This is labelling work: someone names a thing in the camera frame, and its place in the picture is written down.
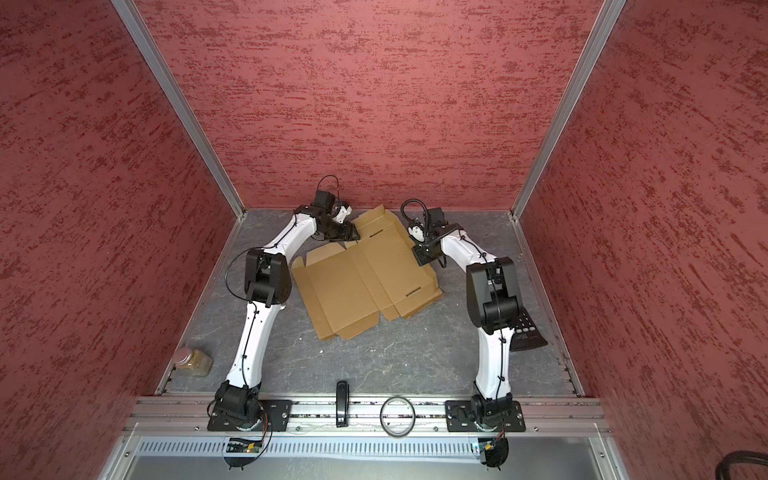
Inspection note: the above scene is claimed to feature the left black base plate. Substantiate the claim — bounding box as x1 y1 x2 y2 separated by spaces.
206 399 294 435

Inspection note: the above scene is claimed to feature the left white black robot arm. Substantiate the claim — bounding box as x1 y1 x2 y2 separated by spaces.
208 202 360 431

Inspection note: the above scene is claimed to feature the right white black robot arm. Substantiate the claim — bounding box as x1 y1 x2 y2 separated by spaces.
407 222 523 430

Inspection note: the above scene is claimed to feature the right aluminium corner post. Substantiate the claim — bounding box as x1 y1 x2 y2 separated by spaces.
511 0 626 222

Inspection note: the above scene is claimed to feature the black cable ring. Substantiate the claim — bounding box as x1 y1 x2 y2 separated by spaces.
379 395 417 438

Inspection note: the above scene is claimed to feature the left aluminium corner post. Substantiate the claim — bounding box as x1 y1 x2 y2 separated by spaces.
111 0 246 220

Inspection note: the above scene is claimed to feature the aluminium frame rail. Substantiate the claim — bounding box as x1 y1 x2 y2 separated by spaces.
120 394 614 437

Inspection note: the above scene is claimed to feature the black calculator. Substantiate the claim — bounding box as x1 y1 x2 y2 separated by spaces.
510 308 548 352

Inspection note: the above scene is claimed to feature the right circuit board connector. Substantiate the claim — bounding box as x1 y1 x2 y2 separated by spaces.
478 438 509 469

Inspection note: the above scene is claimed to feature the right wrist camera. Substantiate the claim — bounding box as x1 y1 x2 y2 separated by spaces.
407 208 448 244

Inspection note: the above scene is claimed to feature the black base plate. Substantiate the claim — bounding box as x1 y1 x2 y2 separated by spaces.
445 400 526 433
206 399 294 435

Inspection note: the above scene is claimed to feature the brown cardboard box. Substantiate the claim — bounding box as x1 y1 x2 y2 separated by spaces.
291 205 442 340

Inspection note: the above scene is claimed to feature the left circuit board connector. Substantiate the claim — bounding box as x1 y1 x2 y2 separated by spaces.
223 437 264 470

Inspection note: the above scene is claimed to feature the circuit board connector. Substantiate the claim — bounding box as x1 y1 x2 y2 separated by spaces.
478 438 509 469
223 437 264 470

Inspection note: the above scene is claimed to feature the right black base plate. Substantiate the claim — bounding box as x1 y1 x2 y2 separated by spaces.
445 400 526 433

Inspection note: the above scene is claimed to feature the glass spice jar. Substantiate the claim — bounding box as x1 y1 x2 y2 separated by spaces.
172 346 214 377

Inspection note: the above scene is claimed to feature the black cable bottom corner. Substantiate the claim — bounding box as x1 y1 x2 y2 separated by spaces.
715 449 768 480

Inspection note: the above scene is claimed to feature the black handle bar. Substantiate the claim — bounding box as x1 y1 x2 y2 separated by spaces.
335 380 350 428

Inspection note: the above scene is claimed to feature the aluminium corner post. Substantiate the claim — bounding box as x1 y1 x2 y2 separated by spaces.
511 0 626 222
111 0 246 220

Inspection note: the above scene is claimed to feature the white perforated cable duct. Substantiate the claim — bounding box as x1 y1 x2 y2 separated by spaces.
136 436 481 463

